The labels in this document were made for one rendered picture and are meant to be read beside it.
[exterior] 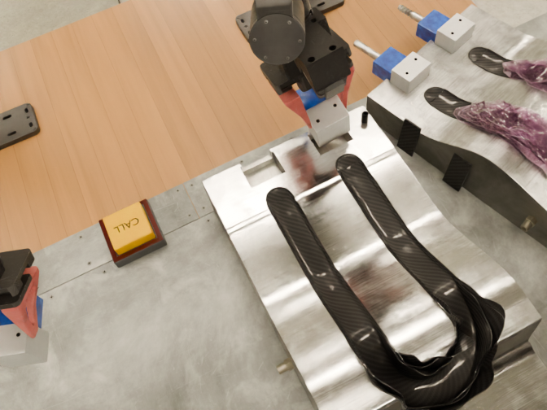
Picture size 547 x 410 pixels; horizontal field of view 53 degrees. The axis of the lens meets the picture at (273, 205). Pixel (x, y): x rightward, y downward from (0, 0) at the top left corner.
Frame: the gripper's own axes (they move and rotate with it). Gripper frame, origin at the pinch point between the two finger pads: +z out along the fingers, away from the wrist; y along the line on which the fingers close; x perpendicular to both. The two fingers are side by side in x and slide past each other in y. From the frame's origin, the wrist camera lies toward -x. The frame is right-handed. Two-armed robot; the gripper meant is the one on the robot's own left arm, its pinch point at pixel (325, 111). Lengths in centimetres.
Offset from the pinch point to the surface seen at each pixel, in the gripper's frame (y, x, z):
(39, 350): -44.3, -13.1, 0.6
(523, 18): 101, 99, 81
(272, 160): -9.1, 3.2, 5.5
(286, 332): -17.8, -21.3, 9.6
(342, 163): -0.9, -2.9, 7.0
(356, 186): -0.9, -6.5, 8.9
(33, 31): -65, 179, 26
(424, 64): 18.4, 7.3, 6.7
